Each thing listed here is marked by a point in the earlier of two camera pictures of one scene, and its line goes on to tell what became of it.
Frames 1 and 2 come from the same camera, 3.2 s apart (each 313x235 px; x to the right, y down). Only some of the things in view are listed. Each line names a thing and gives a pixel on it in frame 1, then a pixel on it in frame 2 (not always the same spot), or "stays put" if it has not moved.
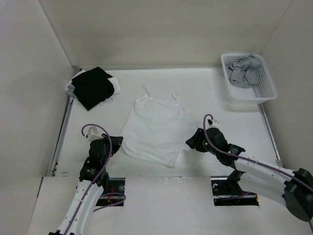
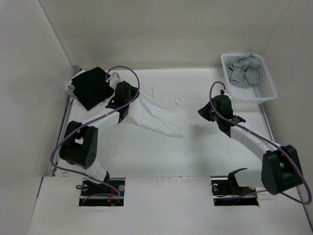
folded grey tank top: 70,90 stays put
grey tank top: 245,72 stays put
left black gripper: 116,141 to 133,90
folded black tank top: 93,87 stays put
